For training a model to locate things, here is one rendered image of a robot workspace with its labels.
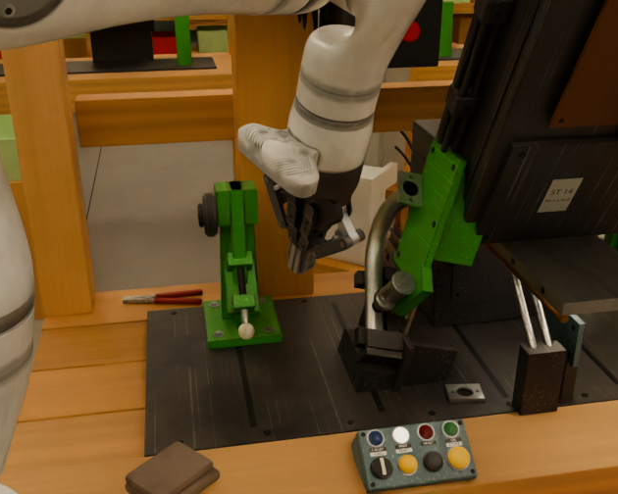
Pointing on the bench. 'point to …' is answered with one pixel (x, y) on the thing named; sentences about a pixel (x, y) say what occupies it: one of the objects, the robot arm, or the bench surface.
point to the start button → (458, 457)
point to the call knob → (382, 467)
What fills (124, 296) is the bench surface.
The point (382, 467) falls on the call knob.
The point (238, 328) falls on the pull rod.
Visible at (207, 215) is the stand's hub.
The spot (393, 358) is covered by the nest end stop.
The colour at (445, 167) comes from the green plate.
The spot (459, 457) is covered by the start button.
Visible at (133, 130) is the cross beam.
